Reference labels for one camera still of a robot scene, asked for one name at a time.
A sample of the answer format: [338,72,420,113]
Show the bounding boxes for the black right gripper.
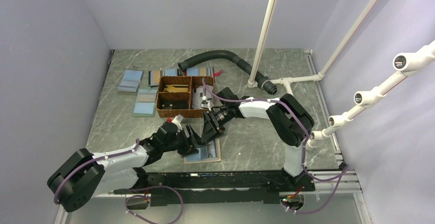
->
[200,106,232,143]

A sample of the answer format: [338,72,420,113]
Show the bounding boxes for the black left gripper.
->
[162,124,208,157]

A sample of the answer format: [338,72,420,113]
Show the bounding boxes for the blue credit cards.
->
[186,139,220,162]

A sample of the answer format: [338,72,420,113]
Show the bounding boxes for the tan leather card holder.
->
[183,138,222,164]

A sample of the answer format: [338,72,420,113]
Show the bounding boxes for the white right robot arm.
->
[201,87,315,191]

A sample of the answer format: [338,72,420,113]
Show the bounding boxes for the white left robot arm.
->
[47,115,205,212]

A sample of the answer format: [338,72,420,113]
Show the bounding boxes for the grey cards in basket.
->
[192,86,213,110]

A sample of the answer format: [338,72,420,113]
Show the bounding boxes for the row of cards behind basket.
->
[148,67,223,87]

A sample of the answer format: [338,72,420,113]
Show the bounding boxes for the blue card stack far left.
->
[117,69,144,93]

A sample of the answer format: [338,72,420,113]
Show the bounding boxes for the brown woven divided basket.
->
[156,76,214,118]

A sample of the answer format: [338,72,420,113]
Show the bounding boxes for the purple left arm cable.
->
[53,138,184,224]

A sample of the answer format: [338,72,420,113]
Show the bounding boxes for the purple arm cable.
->
[201,78,350,215]
[53,138,184,224]

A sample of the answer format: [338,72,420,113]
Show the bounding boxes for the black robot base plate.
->
[114,170,315,207]

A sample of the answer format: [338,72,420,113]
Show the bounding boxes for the black corrugated hose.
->
[177,50,278,95]

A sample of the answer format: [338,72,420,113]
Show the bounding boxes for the aluminium frame rail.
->
[98,170,372,223]

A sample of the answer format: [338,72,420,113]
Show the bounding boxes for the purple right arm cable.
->
[201,78,350,215]

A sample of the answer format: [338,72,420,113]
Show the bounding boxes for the white PVC pipe frame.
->
[247,0,434,150]

